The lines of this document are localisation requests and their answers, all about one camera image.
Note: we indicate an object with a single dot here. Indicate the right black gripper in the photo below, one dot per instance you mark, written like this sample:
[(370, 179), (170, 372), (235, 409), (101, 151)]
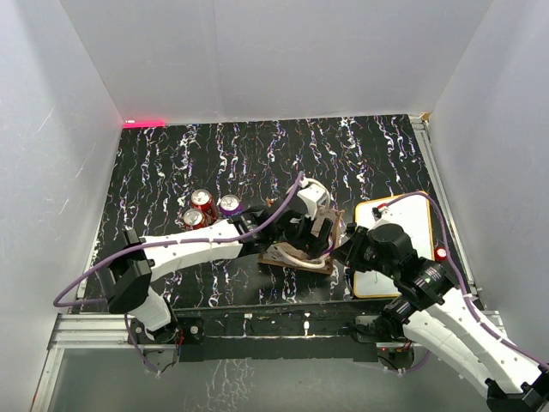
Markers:
[(348, 253)]

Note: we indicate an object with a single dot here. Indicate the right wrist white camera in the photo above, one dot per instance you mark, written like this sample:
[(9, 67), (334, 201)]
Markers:
[(382, 214)]

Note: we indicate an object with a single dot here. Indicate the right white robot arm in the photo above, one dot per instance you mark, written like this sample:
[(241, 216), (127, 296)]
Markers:
[(432, 312)]

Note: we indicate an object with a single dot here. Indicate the red emergency button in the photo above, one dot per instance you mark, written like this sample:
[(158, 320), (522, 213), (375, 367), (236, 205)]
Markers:
[(440, 254)]

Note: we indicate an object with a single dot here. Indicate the red cola can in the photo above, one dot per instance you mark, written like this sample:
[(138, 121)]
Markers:
[(194, 219), (203, 200)]

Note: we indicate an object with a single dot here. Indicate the wrist white camera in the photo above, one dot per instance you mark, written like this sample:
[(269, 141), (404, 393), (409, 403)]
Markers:
[(382, 214), (314, 194)]

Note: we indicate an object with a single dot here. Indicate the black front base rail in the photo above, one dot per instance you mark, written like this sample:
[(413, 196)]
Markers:
[(326, 330)]

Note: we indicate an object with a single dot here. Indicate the white whiteboard yellow rim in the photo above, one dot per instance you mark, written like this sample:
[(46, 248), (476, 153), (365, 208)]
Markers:
[(404, 247)]

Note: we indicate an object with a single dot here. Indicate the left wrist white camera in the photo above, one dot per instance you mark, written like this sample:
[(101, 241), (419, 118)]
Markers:
[(314, 194)]

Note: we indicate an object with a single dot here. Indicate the pink tape strip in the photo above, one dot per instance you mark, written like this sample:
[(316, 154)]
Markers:
[(143, 124)]

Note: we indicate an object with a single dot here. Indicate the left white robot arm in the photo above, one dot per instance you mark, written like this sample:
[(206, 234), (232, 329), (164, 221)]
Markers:
[(128, 284)]

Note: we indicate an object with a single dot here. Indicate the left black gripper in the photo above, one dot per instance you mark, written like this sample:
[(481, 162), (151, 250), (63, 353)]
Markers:
[(310, 245)]

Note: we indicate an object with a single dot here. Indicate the purple Fanta can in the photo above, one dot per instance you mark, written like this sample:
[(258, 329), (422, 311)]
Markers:
[(230, 205)]

